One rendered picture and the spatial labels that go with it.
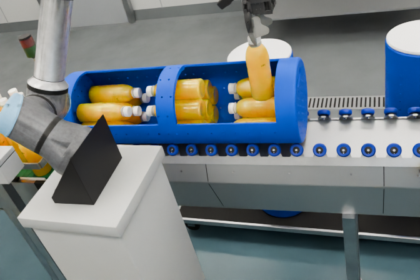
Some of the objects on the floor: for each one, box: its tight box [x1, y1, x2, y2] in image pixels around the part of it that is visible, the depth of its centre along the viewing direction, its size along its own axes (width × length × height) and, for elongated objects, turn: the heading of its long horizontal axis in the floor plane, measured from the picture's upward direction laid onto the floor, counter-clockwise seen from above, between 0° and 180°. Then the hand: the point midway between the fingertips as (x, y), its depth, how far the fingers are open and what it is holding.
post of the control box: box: [0, 183, 67, 280], centre depth 199 cm, size 4×4×100 cm
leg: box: [342, 214, 359, 280], centre depth 184 cm, size 6×6×63 cm
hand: (254, 38), depth 134 cm, fingers closed on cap, 4 cm apart
